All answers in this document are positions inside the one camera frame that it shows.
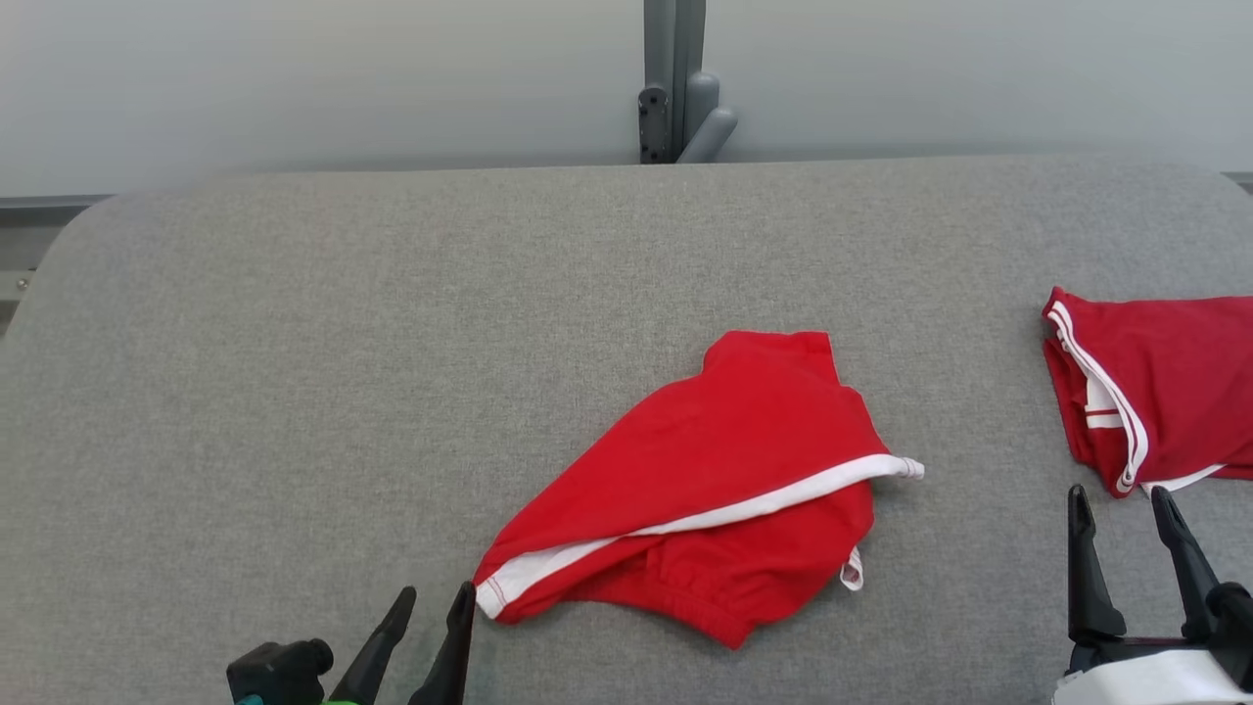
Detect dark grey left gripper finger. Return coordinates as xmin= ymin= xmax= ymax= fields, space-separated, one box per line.
xmin=328 ymin=586 xmax=417 ymax=705
xmin=409 ymin=581 xmax=478 ymax=705

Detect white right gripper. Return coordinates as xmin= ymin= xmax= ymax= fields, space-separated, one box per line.
xmin=1052 ymin=485 xmax=1253 ymax=705

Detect red and white shirt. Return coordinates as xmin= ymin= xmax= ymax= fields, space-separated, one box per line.
xmin=1042 ymin=286 xmax=1253 ymax=498

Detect red shorts with white trim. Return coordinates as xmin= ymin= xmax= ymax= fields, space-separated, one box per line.
xmin=473 ymin=330 xmax=926 ymax=650

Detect grey partition post with bracket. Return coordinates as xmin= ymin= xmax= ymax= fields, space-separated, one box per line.
xmin=637 ymin=0 xmax=739 ymax=165

